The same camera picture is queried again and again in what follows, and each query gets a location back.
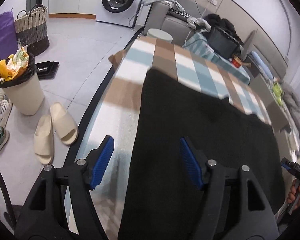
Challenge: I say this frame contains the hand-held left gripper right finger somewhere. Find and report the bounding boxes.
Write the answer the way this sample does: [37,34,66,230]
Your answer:
[179,137,279,240]

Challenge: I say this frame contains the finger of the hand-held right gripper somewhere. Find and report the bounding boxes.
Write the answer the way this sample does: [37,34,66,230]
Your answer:
[281,157,294,172]

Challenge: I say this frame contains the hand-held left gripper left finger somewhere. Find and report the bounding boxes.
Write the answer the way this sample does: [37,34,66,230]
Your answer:
[14,135,115,240]

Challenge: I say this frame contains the black knit t-shirt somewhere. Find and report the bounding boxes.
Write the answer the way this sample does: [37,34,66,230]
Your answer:
[117,68,285,240]

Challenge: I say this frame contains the person's right hand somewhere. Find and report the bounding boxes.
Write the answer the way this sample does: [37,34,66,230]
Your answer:
[287,179,300,206]

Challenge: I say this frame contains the cream slipper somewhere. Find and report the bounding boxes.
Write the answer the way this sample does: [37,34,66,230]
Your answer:
[34,115,54,165]
[50,102,79,146]

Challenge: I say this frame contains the grey duvet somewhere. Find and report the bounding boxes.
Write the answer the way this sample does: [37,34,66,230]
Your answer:
[282,82,300,126]

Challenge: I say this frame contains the green toys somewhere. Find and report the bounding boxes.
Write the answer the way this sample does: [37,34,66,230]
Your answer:
[272,82,284,106]

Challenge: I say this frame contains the checkered tablecloth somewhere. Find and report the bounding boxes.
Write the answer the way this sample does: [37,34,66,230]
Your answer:
[70,36,294,240]

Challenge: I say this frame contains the beige storage box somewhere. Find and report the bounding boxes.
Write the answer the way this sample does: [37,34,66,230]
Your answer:
[250,75,285,120]

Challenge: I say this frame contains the cream trash bin black bag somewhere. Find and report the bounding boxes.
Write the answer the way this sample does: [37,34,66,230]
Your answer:
[0,51,45,116]

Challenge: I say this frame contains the blue pillow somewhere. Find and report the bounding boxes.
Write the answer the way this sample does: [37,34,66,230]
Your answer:
[250,51,271,78]

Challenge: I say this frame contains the black floor tray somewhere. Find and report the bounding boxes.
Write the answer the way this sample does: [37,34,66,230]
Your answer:
[36,60,59,80]

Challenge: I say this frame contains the grey bed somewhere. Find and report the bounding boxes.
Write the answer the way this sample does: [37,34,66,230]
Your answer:
[240,29,300,130]

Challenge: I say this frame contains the group of sneakers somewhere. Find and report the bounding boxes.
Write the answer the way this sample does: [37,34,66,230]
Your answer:
[0,87,13,157]

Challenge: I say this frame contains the teal striped side table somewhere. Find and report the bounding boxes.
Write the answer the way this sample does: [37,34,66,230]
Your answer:
[182,32,250,85]

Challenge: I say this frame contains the round white stool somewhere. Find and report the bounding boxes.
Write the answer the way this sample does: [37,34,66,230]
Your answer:
[146,28,174,43]

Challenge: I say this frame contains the grey sofa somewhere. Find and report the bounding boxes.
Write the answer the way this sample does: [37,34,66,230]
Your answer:
[144,0,243,49]

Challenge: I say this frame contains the white hoodie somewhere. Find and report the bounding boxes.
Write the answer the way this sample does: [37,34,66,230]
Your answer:
[186,17,212,30]

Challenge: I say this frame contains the black jacket pile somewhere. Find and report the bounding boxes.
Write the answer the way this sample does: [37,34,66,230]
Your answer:
[204,14,238,38]

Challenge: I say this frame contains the woven laundry basket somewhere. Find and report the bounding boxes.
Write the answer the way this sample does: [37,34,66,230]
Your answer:
[14,4,50,57]

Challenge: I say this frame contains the purple bag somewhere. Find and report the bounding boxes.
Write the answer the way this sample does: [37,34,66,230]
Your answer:
[0,9,18,60]

